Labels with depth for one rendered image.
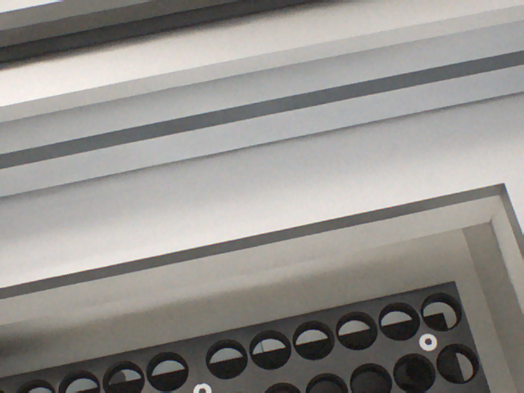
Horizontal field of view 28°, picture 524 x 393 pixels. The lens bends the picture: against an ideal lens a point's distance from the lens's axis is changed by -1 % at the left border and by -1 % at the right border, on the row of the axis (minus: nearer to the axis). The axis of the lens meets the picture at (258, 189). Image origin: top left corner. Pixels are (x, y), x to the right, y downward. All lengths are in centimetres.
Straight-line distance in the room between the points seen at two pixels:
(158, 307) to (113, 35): 16
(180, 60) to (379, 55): 5
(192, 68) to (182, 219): 5
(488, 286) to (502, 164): 10
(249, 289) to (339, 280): 4
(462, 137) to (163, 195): 9
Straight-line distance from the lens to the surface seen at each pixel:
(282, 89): 30
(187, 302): 42
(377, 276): 42
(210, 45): 29
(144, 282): 32
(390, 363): 34
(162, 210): 31
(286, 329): 35
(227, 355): 40
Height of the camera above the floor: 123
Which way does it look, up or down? 62 degrees down
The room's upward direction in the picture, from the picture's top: 3 degrees counter-clockwise
